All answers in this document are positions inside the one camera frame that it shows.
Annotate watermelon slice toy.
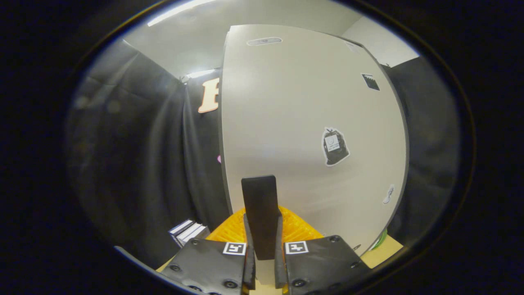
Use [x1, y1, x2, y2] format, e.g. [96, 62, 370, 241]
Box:
[368, 229, 388, 251]

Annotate ceiling light strip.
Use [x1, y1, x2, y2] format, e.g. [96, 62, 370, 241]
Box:
[185, 68, 216, 79]

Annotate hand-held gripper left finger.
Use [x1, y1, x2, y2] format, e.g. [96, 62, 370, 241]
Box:
[160, 207, 257, 295]

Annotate black cabinet door handle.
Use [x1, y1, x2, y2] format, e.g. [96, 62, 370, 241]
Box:
[241, 175, 281, 261]

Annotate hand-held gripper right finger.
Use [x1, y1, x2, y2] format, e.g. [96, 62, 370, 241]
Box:
[274, 206, 372, 295]

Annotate white shoe cabinet door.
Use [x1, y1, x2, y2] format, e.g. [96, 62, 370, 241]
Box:
[219, 24, 410, 285]

